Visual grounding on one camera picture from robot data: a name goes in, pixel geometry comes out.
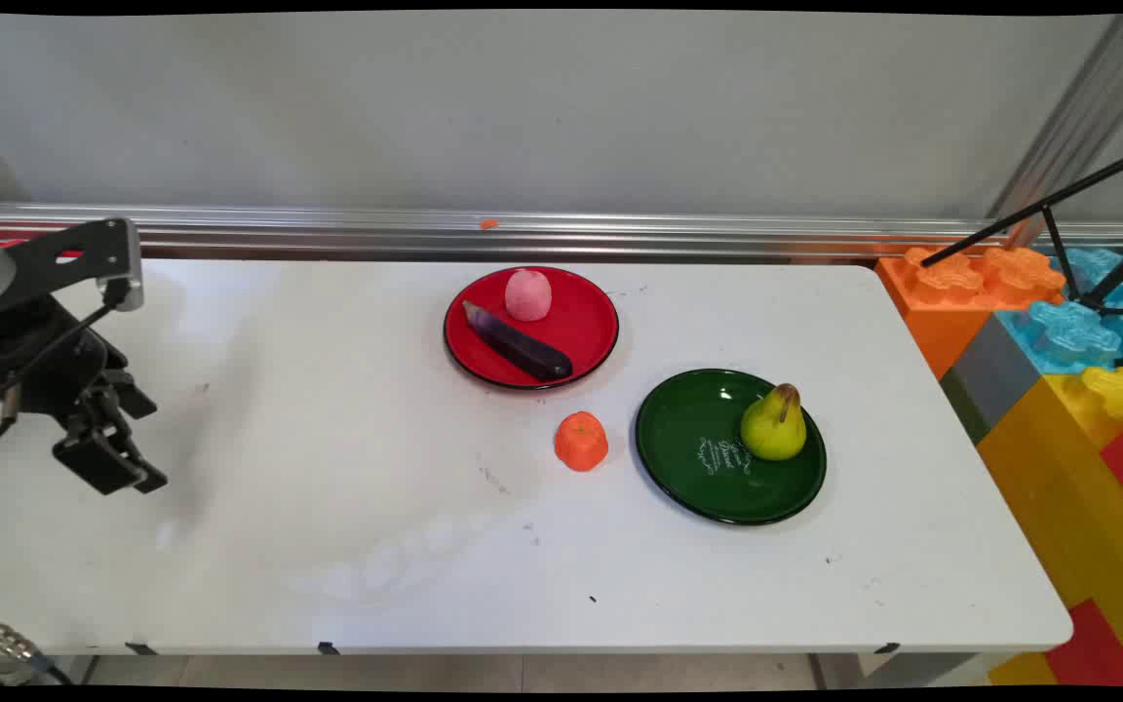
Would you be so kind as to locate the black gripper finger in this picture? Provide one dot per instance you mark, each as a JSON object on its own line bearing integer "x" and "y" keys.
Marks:
{"x": 103, "y": 463}
{"x": 135, "y": 395}

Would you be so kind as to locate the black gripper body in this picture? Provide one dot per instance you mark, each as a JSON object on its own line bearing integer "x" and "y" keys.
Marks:
{"x": 35, "y": 356}

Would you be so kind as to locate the purple toy eggplant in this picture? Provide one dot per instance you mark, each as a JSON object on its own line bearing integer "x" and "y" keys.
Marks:
{"x": 522, "y": 347}

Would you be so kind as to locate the red object behind table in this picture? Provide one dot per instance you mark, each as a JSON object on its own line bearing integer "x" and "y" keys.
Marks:
{"x": 16, "y": 237}

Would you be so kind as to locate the orange toy tangerine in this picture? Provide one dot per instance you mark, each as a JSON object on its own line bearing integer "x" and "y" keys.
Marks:
{"x": 581, "y": 442}

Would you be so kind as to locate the red plate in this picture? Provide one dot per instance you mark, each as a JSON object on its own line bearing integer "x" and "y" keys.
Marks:
{"x": 586, "y": 327}

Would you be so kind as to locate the dark green plate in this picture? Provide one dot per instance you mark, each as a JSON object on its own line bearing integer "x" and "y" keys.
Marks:
{"x": 693, "y": 448}

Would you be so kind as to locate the green toy pear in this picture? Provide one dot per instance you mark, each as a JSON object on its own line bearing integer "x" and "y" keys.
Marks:
{"x": 774, "y": 429}

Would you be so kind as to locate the orange giant building block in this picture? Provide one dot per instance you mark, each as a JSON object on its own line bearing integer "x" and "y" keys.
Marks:
{"x": 942, "y": 312}

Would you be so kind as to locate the grey table leg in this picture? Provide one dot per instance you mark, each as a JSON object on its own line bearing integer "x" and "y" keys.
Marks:
{"x": 922, "y": 669}

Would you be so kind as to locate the grey giant building block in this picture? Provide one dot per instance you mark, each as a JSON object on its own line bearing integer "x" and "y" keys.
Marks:
{"x": 995, "y": 375}

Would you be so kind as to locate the yellow giant building block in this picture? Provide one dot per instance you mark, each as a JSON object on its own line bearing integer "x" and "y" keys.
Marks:
{"x": 1059, "y": 487}

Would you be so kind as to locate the black tripod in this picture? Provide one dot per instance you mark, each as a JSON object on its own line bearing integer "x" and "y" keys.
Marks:
{"x": 1059, "y": 249}

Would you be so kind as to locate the blue giant building block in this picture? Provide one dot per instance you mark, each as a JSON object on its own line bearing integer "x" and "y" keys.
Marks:
{"x": 1073, "y": 336}

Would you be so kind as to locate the black wrist camera mount bracket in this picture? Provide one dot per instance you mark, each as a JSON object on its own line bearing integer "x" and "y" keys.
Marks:
{"x": 98, "y": 252}

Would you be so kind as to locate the horizontal aluminium rail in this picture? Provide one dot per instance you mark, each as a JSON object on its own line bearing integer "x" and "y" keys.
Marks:
{"x": 620, "y": 234}

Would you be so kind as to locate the slanted aluminium post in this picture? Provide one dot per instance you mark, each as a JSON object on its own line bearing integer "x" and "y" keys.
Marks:
{"x": 1078, "y": 117}

